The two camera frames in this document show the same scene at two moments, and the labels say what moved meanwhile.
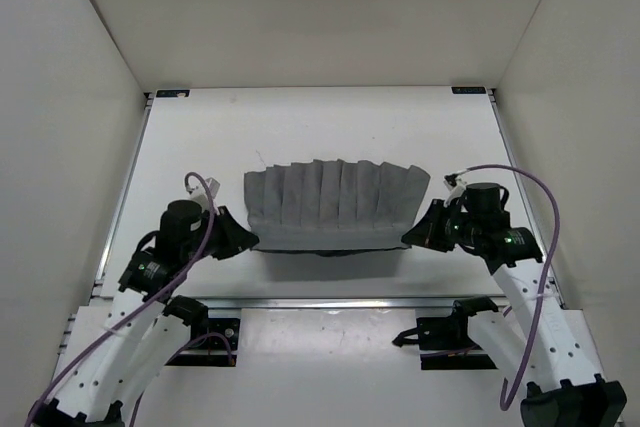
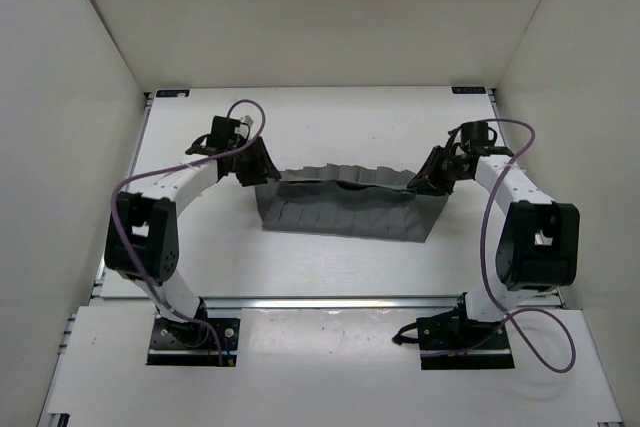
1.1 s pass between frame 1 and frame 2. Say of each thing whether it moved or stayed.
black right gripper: moved
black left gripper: moved
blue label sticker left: stayed
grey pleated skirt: moved
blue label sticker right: stayed
